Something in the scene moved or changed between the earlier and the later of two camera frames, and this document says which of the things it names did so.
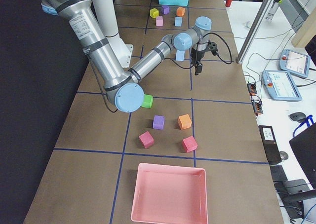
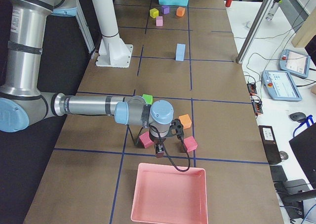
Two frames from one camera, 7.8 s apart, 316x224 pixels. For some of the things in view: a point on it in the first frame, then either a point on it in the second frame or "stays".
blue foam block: [177, 21] → [180, 50]
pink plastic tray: [169, 194] stays
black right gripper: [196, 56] → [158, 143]
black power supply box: [272, 151] stays
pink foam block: [159, 21] stays
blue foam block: [180, 55] stays
